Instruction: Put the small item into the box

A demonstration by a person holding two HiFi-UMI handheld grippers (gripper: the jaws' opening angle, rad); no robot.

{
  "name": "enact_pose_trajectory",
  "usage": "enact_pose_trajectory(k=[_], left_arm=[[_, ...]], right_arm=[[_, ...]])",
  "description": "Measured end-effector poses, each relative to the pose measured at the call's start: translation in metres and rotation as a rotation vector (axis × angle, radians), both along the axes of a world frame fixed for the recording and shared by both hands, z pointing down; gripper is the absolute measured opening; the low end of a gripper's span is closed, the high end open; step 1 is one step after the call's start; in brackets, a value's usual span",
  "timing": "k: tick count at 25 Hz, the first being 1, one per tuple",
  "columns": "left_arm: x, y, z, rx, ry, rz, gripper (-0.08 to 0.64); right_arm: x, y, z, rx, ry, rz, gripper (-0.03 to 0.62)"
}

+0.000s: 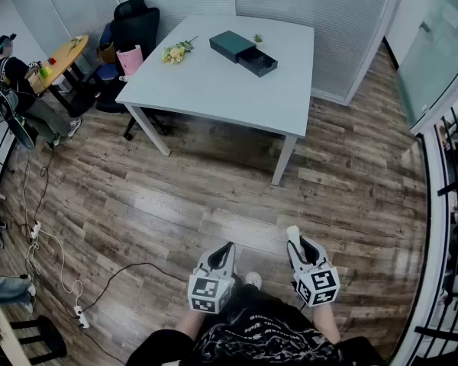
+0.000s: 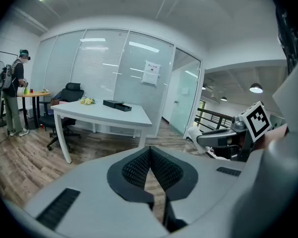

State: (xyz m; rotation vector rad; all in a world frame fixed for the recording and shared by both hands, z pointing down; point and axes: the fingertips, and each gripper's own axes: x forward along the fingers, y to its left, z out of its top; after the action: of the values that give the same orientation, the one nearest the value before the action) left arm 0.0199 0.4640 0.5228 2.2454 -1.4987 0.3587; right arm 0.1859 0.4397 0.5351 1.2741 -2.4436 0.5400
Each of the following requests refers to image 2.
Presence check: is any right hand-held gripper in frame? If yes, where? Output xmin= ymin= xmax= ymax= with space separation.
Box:
xmin=196 ymin=101 xmax=273 ymax=162

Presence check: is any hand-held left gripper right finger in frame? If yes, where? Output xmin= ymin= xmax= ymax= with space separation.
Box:
xmin=150 ymin=146 xmax=249 ymax=234

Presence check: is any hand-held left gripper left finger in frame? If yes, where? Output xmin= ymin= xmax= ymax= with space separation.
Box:
xmin=23 ymin=146 xmax=171 ymax=238

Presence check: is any dark green drawer box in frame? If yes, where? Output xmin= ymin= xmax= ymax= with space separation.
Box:
xmin=103 ymin=99 xmax=133 ymax=113

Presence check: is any person's right forearm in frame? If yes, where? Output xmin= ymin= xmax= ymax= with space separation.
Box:
xmin=254 ymin=123 xmax=289 ymax=151

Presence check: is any black metal railing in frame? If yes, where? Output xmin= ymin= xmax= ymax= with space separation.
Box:
xmin=194 ymin=107 xmax=233 ymax=134

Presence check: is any white desk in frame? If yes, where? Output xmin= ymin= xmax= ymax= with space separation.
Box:
xmin=50 ymin=99 xmax=153 ymax=165

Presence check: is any white paper sign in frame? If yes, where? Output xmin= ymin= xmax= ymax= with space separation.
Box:
xmin=141 ymin=60 xmax=162 ymax=87

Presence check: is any yellow flower bouquet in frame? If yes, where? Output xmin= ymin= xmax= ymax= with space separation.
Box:
xmin=79 ymin=97 xmax=96 ymax=106

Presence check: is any black office chair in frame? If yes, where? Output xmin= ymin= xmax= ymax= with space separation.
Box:
xmin=38 ymin=82 xmax=85 ymax=154

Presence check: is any round wooden table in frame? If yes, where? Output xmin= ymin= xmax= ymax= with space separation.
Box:
xmin=16 ymin=90 xmax=51 ymax=130

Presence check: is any person's black printed shirt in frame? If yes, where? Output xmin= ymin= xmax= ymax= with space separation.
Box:
xmin=263 ymin=0 xmax=298 ymax=75

